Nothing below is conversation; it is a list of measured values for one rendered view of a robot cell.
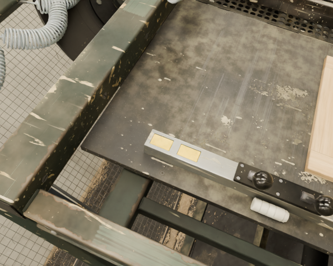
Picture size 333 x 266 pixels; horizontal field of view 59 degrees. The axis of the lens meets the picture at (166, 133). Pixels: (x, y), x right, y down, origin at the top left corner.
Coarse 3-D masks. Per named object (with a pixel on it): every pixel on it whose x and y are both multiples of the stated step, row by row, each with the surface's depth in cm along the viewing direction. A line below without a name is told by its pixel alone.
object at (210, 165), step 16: (144, 144) 70; (176, 144) 71; (176, 160) 70; (208, 160) 69; (224, 160) 69; (208, 176) 70; (224, 176) 67; (240, 192) 70; (256, 192) 67; (288, 208) 67; (320, 224) 67
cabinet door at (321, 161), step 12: (324, 60) 96; (324, 72) 91; (324, 84) 88; (324, 96) 85; (324, 108) 83; (324, 120) 81; (312, 132) 79; (324, 132) 78; (312, 144) 76; (324, 144) 77; (312, 156) 74; (324, 156) 75; (312, 168) 72; (324, 168) 73
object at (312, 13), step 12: (252, 0) 109; (264, 0) 107; (276, 0) 105; (288, 0) 104; (300, 0) 102; (312, 0) 101; (324, 0) 103; (288, 12) 107; (300, 12) 105; (312, 12) 104; (324, 12) 102; (324, 24) 106
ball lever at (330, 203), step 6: (300, 198) 65; (306, 198) 64; (312, 198) 61; (318, 198) 55; (324, 198) 54; (330, 198) 54; (318, 204) 54; (324, 204) 53; (330, 204) 53; (318, 210) 54; (324, 210) 53; (330, 210) 53
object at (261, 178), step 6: (252, 174) 66; (258, 174) 56; (264, 174) 55; (270, 174) 56; (252, 180) 57; (258, 180) 55; (264, 180) 55; (270, 180) 55; (258, 186) 55; (264, 186) 55; (270, 186) 55
